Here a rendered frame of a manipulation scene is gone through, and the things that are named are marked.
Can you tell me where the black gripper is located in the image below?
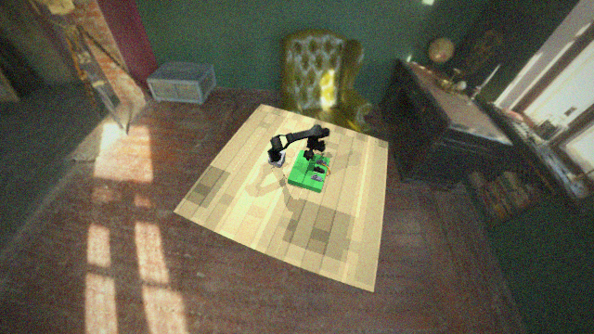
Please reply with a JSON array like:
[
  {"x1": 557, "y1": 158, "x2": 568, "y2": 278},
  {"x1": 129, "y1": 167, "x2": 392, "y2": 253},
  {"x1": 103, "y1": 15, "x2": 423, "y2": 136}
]
[{"x1": 303, "y1": 139, "x2": 317, "y2": 161}]

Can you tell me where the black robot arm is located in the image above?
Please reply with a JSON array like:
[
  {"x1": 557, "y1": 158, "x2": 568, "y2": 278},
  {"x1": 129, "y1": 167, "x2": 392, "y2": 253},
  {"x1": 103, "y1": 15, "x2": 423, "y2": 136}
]
[{"x1": 267, "y1": 125, "x2": 330, "y2": 162}]

